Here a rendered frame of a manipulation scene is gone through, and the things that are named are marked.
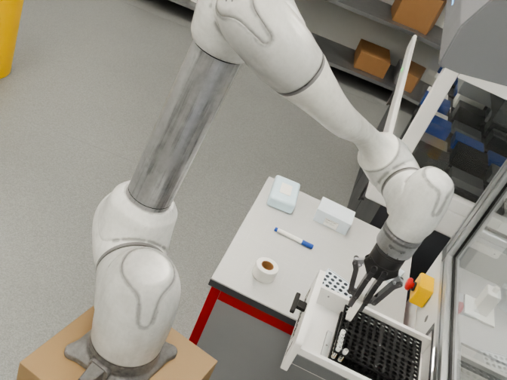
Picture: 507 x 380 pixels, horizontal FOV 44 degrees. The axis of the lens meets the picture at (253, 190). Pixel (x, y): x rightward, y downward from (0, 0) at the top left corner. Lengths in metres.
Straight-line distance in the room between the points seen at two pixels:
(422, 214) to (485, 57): 0.88
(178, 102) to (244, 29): 0.29
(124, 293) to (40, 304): 1.42
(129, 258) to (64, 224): 1.74
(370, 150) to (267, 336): 0.74
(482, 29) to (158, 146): 1.18
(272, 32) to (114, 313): 0.61
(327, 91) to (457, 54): 1.09
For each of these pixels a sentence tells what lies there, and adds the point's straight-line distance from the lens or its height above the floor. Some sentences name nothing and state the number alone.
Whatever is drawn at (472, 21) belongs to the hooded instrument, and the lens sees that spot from 2.07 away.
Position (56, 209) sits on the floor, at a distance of 3.03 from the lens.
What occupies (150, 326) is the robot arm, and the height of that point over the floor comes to 1.04.
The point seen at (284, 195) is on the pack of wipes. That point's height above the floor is 0.80.
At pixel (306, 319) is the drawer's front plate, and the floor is 0.93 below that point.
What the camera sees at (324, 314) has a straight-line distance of 1.74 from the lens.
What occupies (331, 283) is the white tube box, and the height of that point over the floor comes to 0.79.
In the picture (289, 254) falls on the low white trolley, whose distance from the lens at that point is 1.98.
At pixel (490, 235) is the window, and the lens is 1.74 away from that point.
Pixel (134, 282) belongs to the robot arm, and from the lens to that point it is 1.21.
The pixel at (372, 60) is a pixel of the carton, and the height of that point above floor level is 0.26.
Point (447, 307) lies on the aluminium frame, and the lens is 1.75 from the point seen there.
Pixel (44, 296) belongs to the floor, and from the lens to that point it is 2.65.
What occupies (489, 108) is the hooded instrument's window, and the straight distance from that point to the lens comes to 2.19.
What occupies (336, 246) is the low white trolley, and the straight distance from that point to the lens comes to 2.11.
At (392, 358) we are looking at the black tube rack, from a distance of 1.65.
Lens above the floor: 1.98
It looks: 34 degrees down
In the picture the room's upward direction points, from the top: 23 degrees clockwise
